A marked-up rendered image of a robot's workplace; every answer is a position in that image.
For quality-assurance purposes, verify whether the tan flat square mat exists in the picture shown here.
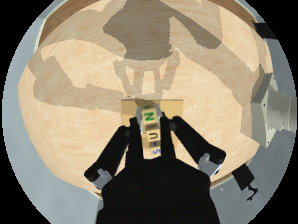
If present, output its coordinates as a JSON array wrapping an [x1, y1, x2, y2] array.
[[121, 100, 184, 150]]

